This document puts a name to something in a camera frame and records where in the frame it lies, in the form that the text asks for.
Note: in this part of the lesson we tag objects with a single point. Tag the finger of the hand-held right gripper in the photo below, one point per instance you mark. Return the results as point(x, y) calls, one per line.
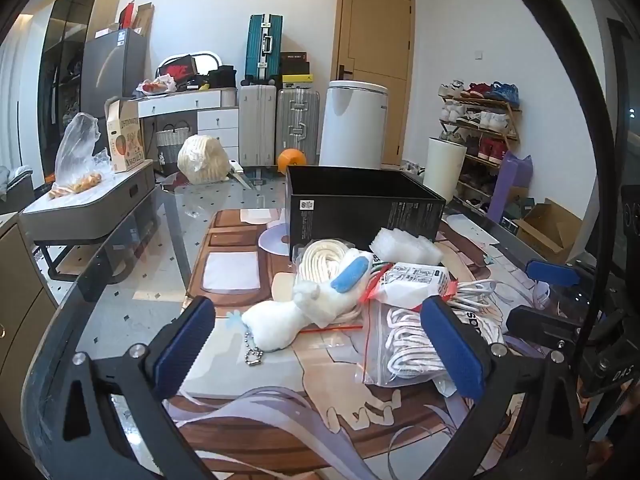
point(540, 326)
point(550, 272)

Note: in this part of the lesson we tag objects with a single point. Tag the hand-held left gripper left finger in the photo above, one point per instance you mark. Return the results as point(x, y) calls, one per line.
point(184, 347)

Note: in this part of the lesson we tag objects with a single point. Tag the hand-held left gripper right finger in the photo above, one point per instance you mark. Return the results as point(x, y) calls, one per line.
point(452, 347)

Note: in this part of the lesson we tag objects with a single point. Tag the white packet red print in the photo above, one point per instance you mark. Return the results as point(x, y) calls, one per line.
point(412, 282)

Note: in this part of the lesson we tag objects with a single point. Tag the white plush toy blue ear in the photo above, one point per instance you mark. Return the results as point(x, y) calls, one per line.
point(280, 320)

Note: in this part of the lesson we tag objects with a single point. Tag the white foam padding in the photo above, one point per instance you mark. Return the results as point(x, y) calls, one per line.
point(405, 247)

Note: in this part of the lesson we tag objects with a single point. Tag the black cardboard box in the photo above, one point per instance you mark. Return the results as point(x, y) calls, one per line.
point(350, 220)

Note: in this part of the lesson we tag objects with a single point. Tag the open brown cardboard box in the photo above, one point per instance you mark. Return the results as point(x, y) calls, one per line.
point(550, 230)

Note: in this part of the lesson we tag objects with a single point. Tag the purple bag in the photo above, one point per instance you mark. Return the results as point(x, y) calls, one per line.
point(512, 180)

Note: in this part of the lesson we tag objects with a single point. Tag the printed desk mat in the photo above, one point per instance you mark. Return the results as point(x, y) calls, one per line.
point(280, 410)

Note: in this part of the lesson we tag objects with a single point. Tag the white cylinder bin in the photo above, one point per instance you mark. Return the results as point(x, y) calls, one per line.
point(442, 170)

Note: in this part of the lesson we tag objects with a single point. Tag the shoe rack with shoes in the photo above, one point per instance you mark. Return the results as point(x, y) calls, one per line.
point(492, 120)

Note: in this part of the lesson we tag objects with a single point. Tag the grey side table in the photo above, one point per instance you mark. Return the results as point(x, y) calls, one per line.
point(95, 210)

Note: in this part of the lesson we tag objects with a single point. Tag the beige cabinet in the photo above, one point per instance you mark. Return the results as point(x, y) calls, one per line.
point(20, 285)

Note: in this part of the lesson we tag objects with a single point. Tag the wooden shoe rack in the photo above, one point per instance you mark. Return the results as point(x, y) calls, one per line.
point(492, 104)

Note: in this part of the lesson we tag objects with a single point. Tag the white plastic tool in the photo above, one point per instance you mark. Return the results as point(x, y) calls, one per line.
point(240, 172)

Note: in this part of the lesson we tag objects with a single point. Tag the beige round bag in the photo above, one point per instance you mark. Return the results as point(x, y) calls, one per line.
point(202, 160)

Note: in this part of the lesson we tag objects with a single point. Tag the woven basket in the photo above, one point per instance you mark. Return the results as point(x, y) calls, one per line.
point(172, 140)

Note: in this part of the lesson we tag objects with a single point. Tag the cardboard box orange print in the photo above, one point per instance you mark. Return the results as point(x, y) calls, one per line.
point(127, 142)

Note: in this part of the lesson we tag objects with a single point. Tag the orange ball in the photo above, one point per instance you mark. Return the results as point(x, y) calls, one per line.
point(291, 157)

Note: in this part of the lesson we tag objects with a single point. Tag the white desk with drawers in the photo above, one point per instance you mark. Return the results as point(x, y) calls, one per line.
point(217, 120)

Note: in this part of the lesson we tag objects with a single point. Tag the clear plastic bag of snacks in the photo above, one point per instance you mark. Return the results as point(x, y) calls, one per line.
point(75, 145)

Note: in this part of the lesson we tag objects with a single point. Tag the smooth silver suitcase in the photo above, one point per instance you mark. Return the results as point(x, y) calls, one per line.
point(257, 125)

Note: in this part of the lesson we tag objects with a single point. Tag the large white bin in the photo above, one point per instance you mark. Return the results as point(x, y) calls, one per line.
point(352, 125)

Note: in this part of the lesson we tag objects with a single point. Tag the ribbed silver suitcase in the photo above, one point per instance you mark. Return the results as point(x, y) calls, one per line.
point(297, 120)

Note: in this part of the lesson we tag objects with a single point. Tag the plastic bag with red contents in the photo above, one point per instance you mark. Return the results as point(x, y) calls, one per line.
point(155, 85)

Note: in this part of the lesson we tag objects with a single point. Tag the black bag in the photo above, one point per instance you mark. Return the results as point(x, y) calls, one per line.
point(222, 76)

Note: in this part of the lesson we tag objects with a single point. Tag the red and black shoebox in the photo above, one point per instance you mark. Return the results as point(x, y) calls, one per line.
point(177, 67)

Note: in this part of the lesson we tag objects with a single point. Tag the yellow and black box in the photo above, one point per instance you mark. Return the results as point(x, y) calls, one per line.
point(296, 81)

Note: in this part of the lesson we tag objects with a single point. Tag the grey mini fridge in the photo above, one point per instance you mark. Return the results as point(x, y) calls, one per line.
point(112, 67)

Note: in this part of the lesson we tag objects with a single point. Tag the white oval mirror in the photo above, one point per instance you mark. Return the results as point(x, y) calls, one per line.
point(207, 57)

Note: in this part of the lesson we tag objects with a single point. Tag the wooden door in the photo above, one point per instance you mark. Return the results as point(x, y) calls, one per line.
point(375, 35)

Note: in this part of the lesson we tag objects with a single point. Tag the black flat box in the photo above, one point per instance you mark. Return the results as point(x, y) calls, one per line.
point(295, 62)

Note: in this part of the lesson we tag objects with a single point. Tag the teal suitcase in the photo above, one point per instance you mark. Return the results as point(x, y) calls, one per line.
point(260, 45)

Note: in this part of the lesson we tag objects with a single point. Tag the black glass cabinet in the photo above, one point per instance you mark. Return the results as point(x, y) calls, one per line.
point(65, 35)

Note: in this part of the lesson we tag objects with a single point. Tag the red box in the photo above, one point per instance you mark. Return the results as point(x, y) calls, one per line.
point(127, 15)

